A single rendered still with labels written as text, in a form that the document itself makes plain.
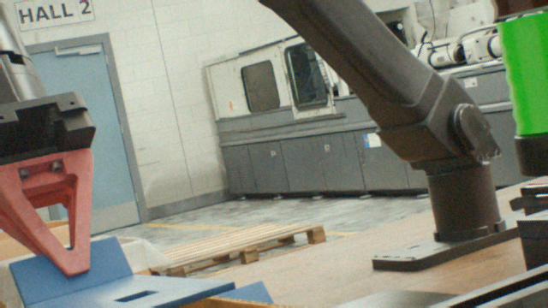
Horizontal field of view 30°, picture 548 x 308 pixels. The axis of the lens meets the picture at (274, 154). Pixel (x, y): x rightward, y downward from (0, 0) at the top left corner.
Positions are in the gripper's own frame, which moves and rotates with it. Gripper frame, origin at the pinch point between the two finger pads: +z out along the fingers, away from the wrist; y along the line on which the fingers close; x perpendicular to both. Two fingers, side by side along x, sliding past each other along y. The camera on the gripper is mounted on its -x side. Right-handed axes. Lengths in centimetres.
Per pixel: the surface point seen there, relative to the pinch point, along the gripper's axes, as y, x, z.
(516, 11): 38.0, 1.5, 13.3
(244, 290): -6.3, 13.1, 2.8
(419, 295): -1.7, 22.9, 8.9
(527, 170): 34.9, 1.4, 16.8
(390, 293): -4.3, 22.6, 7.2
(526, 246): 15.0, 18.3, 13.1
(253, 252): -521, 304, -206
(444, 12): -489, 554, -348
